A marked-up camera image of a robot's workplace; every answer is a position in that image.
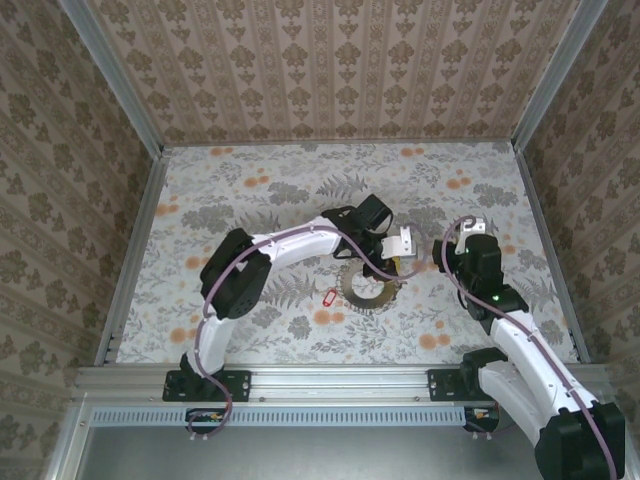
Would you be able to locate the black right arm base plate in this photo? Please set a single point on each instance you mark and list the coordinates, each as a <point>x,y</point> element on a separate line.
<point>442,385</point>

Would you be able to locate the aluminium frame post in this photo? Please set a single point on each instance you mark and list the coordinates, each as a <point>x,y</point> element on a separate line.
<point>556,75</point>
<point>120,80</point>

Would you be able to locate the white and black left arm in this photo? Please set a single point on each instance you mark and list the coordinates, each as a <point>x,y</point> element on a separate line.
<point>300,242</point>

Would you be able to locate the red plastic key tag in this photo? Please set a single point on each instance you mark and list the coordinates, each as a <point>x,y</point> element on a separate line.
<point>328,300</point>

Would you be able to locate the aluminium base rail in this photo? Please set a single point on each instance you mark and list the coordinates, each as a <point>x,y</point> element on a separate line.
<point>340,385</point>

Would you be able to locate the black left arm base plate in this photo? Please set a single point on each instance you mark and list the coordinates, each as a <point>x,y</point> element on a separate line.
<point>240,385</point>

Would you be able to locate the grey sheet metal panel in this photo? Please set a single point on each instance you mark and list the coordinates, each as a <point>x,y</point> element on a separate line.
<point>325,455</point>

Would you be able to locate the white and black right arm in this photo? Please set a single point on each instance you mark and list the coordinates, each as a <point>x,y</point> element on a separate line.
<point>525,360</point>

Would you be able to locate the aluminium side rail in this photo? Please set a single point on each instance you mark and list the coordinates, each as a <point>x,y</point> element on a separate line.
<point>550,250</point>
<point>136,250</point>

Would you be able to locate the thin aluminium table edge rail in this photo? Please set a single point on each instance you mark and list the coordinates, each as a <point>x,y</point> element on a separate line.
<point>340,144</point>

